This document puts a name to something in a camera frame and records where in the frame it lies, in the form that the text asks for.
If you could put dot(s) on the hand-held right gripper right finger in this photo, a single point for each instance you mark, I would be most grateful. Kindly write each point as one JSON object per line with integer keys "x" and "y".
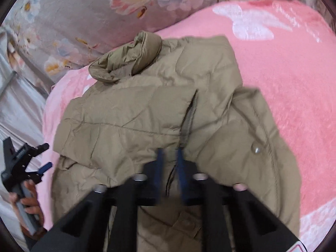
{"x": 181, "y": 170}

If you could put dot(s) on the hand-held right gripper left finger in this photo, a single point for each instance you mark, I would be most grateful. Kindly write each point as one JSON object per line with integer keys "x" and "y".
{"x": 159, "y": 168}

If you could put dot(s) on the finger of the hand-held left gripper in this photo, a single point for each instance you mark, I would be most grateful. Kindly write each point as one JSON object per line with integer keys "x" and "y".
{"x": 36, "y": 149}
{"x": 42, "y": 169}

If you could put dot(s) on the khaki puffer jacket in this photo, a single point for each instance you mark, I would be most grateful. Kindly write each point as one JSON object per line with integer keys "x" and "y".
{"x": 131, "y": 110}

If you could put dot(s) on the person's left hand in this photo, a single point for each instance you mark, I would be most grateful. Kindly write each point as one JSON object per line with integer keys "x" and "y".
{"x": 32, "y": 202}

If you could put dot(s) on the white satin cloth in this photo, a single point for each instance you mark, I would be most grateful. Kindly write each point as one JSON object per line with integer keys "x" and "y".
{"x": 21, "y": 110}

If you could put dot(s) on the grey metal bar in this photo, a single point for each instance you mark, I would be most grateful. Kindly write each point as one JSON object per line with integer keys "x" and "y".
{"x": 7, "y": 82}

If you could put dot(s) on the pink fleece blanket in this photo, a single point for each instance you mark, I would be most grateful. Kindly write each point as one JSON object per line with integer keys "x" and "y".
{"x": 275, "y": 84}

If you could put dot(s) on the grey floral bedsheet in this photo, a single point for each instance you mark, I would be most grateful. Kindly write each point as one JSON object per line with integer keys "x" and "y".
{"x": 78, "y": 13}

